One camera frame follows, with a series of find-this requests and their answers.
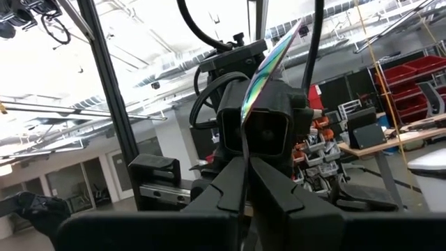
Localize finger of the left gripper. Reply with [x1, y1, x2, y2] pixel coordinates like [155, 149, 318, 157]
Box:
[243, 78, 298, 169]
[215, 77, 250, 165]

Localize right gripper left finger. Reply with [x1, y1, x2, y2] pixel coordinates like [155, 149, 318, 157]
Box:
[57, 155, 250, 251]

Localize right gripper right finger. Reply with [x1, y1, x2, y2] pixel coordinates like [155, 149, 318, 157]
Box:
[249, 156, 446, 251]

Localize purple spoon with blue handle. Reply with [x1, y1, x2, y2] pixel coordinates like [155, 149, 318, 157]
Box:
[239, 19, 305, 168]

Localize metal floor stand base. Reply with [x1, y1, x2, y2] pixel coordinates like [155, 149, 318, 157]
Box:
[330, 183, 400, 212]

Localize small parts bin rack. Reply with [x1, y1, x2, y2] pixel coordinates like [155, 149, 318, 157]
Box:
[292, 114, 344, 186]

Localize black case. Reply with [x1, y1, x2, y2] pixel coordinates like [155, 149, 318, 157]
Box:
[346, 106, 388, 151]

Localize wooden work table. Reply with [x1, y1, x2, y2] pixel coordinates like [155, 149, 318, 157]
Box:
[337, 114, 446, 211]

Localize white trash can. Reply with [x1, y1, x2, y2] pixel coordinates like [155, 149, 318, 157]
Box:
[406, 148, 446, 213]

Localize red storage bin rack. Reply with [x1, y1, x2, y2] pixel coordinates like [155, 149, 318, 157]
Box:
[378, 54, 446, 123]

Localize grey office chair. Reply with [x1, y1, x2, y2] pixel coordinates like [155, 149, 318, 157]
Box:
[416, 82, 442, 118]

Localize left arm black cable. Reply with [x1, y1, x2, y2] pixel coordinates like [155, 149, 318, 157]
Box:
[176, 0, 325, 96]

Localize long ceiling light rail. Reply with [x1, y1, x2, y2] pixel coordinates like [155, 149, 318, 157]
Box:
[0, 100, 168, 122]

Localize black hanging cable ring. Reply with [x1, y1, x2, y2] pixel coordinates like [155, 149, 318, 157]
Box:
[40, 13, 72, 45]

